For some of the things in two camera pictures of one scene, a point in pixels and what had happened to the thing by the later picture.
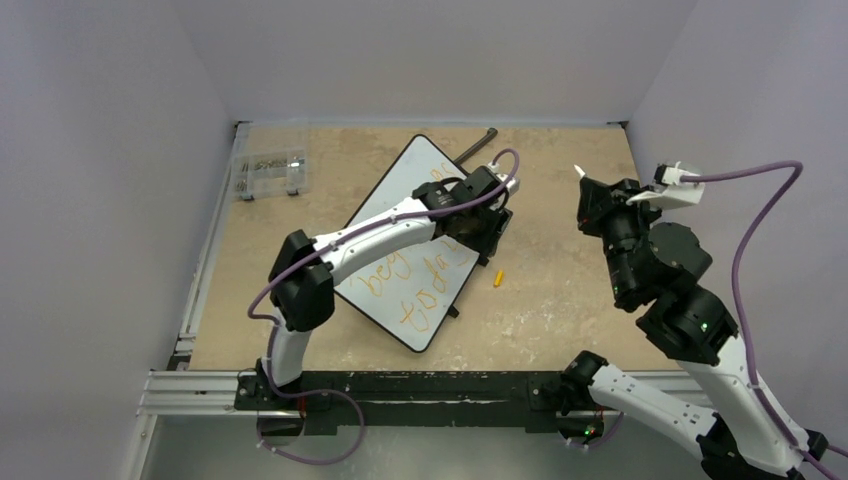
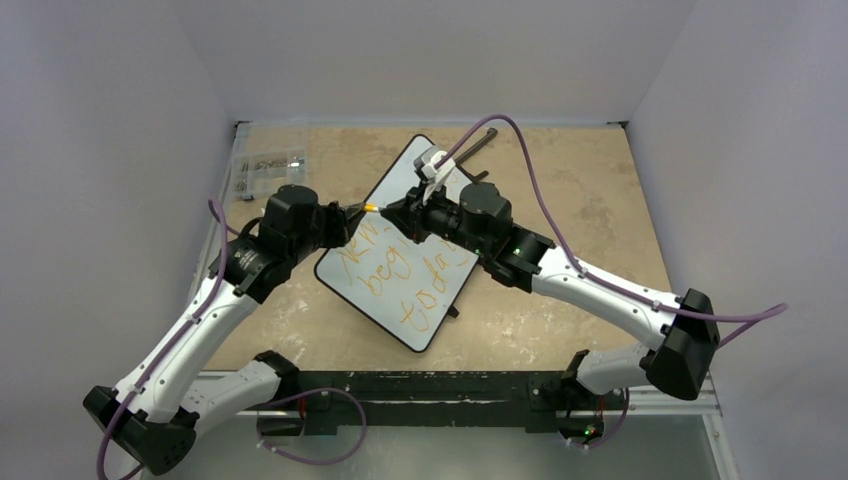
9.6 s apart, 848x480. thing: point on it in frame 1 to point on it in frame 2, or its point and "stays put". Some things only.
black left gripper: (486, 244) to (341, 220)
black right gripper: (594, 202) to (413, 217)
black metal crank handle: (491, 133) stays put
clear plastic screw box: (270, 173) stays put
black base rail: (444, 400) stays put
